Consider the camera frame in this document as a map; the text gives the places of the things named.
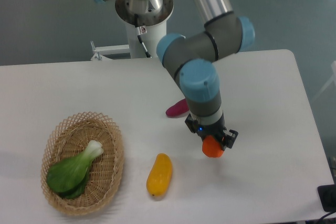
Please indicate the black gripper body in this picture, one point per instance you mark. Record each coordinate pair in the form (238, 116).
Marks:
(212, 129)

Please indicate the yellow mango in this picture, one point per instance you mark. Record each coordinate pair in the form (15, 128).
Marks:
(160, 176)

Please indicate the purple sweet potato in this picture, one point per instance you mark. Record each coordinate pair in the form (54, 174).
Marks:
(177, 109)

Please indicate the woven bamboo basket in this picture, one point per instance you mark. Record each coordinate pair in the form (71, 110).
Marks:
(70, 137)

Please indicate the orange fruit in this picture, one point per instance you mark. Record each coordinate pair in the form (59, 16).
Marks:
(211, 148)

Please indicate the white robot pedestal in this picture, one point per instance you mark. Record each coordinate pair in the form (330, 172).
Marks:
(151, 37)

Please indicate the black device at table edge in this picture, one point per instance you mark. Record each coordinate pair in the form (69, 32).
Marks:
(327, 197)

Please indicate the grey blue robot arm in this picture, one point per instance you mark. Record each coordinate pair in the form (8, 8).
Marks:
(189, 61)

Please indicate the white frame at right edge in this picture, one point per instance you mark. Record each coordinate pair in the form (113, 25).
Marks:
(329, 82)

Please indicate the green bok choy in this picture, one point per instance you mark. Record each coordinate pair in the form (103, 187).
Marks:
(68, 178)

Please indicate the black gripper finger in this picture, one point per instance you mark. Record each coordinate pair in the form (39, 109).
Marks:
(194, 126)
(226, 138)

